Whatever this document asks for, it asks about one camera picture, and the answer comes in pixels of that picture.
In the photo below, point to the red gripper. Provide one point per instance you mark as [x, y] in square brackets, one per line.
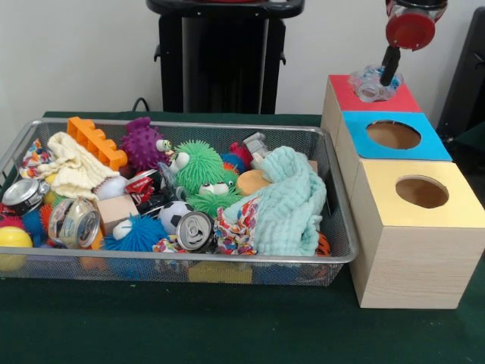
[411, 32]

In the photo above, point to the cream knitted cloth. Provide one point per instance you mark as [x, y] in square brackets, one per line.
[76, 167]

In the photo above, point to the mint green cloth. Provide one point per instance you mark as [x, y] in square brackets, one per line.
[288, 204]

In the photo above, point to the green fuzzy toy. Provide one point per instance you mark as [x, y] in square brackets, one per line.
[199, 165]

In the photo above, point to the dark green table cloth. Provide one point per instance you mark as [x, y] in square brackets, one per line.
[473, 138]
[189, 322]

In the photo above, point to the yellow ball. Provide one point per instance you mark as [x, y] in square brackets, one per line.
[14, 239]

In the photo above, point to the crushed clear plastic bottle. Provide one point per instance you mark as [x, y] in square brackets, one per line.
[369, 91]

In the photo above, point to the orange toy building block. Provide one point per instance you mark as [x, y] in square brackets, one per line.
[94, 140]

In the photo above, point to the wooden box with three holes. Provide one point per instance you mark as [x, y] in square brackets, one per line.
[409, 265]

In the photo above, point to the black flat panel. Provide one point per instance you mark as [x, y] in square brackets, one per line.
[466, 76]

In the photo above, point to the silver drink can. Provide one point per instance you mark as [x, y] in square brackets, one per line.
[76, 225]
[194, 231]

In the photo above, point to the small soccer ball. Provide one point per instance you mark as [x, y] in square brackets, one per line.
[175, 218]

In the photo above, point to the purple spiky toy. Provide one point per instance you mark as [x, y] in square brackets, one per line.
[144, 144]

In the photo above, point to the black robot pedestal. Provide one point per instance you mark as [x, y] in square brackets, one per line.
[212, 57]

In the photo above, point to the blue fuzzy toy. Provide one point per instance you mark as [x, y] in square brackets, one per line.
[142, 233]

